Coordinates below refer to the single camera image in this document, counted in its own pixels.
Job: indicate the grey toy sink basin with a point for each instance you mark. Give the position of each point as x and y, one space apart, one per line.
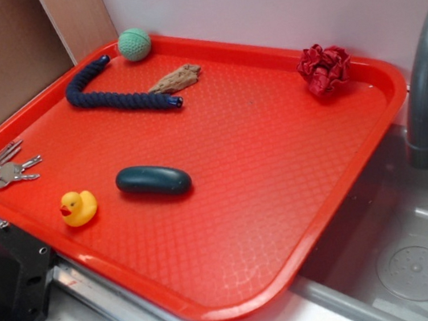
371 262

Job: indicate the silver key bunch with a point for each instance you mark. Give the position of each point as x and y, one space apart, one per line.
11 171

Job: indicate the brown wood piece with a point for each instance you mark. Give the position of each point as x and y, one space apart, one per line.
183 77

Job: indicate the red fabric scrunchie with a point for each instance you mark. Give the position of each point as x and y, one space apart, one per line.
324 68

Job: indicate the navy blue rope toy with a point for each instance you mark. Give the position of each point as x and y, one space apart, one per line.
78 98

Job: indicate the red plastic tray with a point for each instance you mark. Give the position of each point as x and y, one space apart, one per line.
269 161

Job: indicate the green textured ball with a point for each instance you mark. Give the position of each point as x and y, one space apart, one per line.
134 44

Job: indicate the dark green oblong object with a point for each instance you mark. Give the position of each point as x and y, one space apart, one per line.
153 179

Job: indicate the yellow rubber duck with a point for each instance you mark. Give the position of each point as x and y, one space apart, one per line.
78 208

